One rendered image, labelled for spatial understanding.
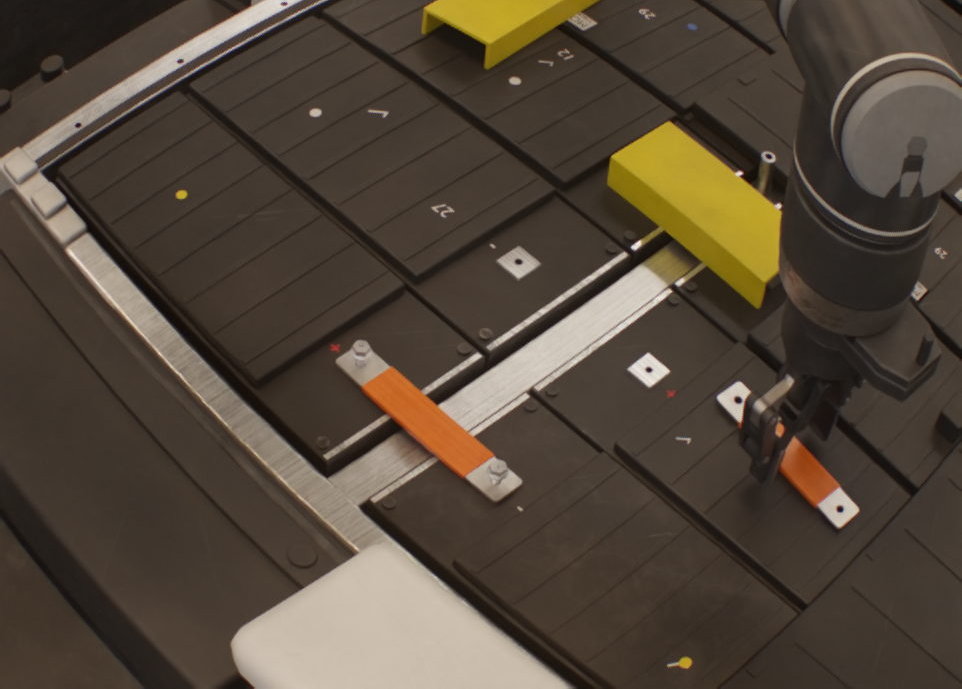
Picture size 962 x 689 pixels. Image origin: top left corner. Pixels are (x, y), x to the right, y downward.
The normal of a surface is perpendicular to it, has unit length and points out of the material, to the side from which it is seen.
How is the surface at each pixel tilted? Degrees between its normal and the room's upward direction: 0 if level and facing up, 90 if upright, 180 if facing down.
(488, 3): 0
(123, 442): 0
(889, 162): 90
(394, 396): 0
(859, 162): 92
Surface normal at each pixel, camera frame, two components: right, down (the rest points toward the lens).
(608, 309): 0.07, -0.66
